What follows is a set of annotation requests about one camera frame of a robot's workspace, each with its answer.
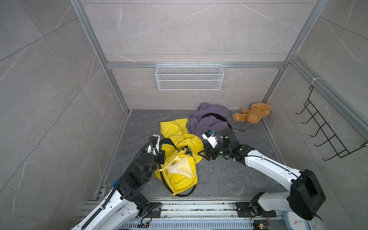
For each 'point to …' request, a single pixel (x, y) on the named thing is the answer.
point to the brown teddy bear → (254, 115)
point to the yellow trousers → (178, 172)
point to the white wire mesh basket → (189, 76)
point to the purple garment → (208, 117)
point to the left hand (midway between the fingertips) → (162, 142)
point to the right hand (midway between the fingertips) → (203, 149)
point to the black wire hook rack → (338, 147)
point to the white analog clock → (292, 221)
